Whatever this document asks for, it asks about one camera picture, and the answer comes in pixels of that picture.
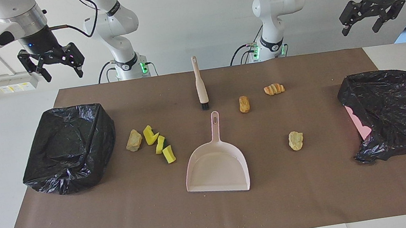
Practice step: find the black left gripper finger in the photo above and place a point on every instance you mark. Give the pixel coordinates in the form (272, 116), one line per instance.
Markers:
(391, 12)
(353, 9)

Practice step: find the brown paper table mat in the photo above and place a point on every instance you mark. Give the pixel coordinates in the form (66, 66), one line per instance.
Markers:
(317, 193)

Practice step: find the crumpled black trash bag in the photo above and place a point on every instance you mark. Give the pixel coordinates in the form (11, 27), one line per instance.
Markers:
(397, 110)

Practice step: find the toy croissant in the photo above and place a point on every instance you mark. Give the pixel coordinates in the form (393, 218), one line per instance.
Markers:
(274, 89)

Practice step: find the white wall socket box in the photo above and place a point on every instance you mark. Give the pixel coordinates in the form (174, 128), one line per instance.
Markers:
(18, 82)

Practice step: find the pale yellow lump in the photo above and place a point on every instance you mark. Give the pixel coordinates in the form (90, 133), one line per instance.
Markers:
(295, 140)

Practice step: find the yellow notched sponge piece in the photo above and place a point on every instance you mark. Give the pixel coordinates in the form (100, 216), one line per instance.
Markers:
(149, 135)

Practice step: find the black bag lined box bin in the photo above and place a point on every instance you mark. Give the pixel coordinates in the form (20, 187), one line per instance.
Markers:
(69, 148)

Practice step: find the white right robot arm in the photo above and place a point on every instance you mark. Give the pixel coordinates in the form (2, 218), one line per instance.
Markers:
(117, 24)

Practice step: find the beige green stone chunk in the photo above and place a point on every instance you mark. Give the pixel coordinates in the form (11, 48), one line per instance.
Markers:
(134, 140)

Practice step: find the beige hand brush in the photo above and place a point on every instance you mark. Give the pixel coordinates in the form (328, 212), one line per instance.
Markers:
(201, 90)

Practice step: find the brown toy bread nugget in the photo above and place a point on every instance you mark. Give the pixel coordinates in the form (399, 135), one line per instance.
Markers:
(244, 104)

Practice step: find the pale pink dustpan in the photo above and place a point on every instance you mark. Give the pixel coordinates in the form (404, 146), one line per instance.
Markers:
(216, 167)

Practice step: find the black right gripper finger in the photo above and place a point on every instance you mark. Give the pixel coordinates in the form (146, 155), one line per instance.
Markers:
(30, 60)
(74, 54)

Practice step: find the pink plastic bin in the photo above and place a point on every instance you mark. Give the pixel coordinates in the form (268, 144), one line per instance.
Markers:
(358, 122)

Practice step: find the yellow green sponge piece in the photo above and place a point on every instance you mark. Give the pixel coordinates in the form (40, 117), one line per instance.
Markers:
(160, 146)

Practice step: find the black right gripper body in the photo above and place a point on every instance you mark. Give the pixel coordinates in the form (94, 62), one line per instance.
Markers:
(40, 45)

